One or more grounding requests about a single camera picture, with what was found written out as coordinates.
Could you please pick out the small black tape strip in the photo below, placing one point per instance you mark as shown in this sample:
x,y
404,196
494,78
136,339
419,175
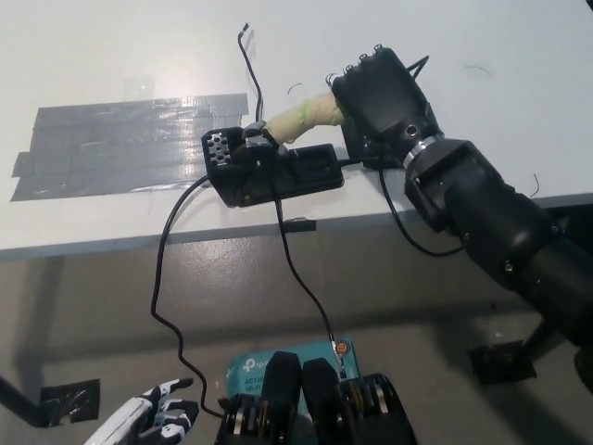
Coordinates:
x,y
301,226

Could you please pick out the black robot torso blocks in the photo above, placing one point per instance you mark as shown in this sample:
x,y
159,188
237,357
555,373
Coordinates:
x,y
324,398

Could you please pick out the black floor tape patch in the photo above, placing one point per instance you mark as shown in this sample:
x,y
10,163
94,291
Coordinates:
x,y
500,364
69,401

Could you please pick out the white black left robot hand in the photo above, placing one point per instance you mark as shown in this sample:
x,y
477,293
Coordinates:
x,y
134,417

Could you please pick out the black soldering station base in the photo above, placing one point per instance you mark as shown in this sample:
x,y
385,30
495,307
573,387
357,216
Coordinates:
x,y
315,169

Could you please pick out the large grey tape patch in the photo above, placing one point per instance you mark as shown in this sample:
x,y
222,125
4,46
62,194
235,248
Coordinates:
x,y
116,143

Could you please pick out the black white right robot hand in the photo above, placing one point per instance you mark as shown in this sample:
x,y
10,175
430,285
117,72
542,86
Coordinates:
x,y
384,97

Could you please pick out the grey table leg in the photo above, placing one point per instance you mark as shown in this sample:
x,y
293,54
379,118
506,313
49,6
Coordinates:
x,y
44,315

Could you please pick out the beige-taped soldering iron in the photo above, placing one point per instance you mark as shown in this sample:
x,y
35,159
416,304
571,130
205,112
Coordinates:
x,y
301,118

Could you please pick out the teal router box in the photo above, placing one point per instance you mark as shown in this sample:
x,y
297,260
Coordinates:
x,y
248,366

